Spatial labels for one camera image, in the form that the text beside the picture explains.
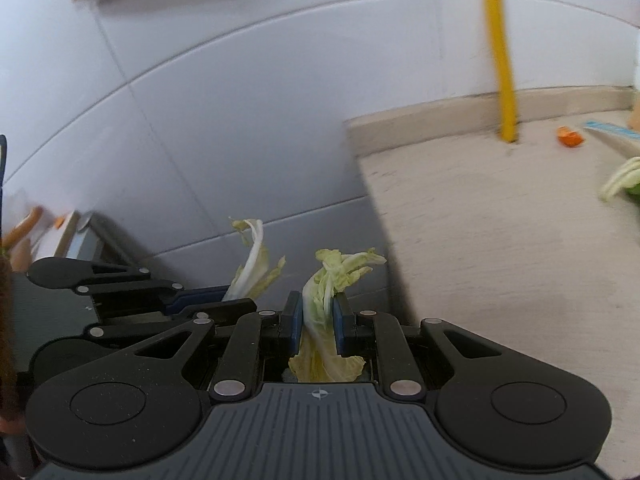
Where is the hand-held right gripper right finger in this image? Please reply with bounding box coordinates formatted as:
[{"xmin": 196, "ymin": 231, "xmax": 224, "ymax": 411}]
[{"xmin": 332, "ymin": 292, "xmax": 501, "ymax": 403}]

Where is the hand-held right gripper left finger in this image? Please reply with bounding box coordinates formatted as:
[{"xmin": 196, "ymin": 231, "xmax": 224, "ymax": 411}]
[{"xmin": 135, "ymin": 291, "xmax": 304, "ymax": 403}]

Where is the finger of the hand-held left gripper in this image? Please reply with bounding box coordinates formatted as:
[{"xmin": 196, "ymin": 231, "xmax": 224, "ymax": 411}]
[
  {"xmin": 27, "ymin": 257, "xmax": 228, "ymax": 311},
  {"xmin": 85, "ymin": 298, "xmax": 258, "ymax": 346}
]

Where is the white stalked cabbage leaf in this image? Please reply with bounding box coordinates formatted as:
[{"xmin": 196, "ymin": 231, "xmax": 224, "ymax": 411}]
[{"xmin": 287, "ymin": 247, "xmax": 388, "ymax": 385}]

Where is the light green cabbage leaf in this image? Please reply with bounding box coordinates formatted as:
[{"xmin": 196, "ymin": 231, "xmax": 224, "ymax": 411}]
[{"xmin": 220, "ymin": 217, "xmax": 287, "ymax": 303}]

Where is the orange carrot piece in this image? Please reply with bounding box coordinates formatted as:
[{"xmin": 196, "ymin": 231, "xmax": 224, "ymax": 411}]
[{"xmin": 556, "ymin": 126, "xmax": 586, "ymax": 148}]

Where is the grey metal tray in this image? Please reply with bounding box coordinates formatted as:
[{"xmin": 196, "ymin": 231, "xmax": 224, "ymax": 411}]
[{"xmin": 55, "ymin": 210, "xmax": 151, "ymax": 273}]

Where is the yellow pipe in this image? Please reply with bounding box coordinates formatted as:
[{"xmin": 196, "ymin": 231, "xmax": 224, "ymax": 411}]
[{"xmin": 480, "ymin": 0, "xmax": 521, "ymax": 143}]

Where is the pale crinkled cabbage leaf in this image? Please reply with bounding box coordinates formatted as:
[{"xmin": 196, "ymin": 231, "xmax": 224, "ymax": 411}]
[{"xmin": 600, "ymin": 156, "xmax": 640, "ymax": 202}]

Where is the blue white strip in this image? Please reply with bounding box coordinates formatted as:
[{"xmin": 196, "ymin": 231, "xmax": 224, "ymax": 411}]
[{"xmin": 582, "ymin": 119, "xmax": 640, "ymax": 153}]

